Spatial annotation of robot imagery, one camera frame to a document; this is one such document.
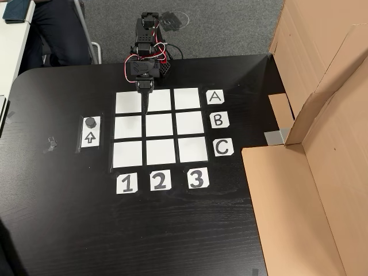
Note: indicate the paper sheet number 2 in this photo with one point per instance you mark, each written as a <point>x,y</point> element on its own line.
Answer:
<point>160,181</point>

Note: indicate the dark blue tablet case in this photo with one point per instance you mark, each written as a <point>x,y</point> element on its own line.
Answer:
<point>17,10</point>

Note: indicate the large brown cardboard sheet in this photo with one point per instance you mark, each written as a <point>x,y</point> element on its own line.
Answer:
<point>302,34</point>
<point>287,201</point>

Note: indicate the grey tape strip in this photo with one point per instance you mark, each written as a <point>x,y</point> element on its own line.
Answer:
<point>276,137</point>

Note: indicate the white nine-square grid sheet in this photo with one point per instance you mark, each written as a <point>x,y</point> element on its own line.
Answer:
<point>161,126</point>

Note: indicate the paper sheet number 1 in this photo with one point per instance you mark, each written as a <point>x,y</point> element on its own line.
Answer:
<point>126,184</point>

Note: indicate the white arrow paper sheet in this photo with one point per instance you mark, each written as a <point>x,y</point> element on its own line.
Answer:
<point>90,138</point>

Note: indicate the paper sheet letter C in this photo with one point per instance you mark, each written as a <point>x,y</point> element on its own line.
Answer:
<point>223,147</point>

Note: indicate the paper sheet letter B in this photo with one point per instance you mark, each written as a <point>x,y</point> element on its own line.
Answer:
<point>219,120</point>

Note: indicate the paper sheet letter A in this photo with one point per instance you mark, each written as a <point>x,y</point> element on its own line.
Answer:
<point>215,97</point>

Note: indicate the small grey tape piece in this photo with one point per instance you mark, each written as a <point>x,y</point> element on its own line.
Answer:
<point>11,116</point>
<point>255,272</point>

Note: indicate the person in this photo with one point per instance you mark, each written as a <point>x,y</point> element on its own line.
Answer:
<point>57,28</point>

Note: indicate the grey metal chair frame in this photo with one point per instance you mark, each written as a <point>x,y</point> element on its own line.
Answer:
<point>86,31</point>

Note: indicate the crumpled clear tape piece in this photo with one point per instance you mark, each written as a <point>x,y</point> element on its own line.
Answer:
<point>51,143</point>

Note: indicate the white side table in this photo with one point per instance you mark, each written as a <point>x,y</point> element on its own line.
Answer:
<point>11,43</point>

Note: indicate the black hexagonal token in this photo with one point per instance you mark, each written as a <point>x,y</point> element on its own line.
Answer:
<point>91,122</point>

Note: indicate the round floor outlet cover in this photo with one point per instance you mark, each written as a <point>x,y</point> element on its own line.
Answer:
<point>172,20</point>

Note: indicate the paper sheet number 3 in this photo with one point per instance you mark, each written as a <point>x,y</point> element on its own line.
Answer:
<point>198,178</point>

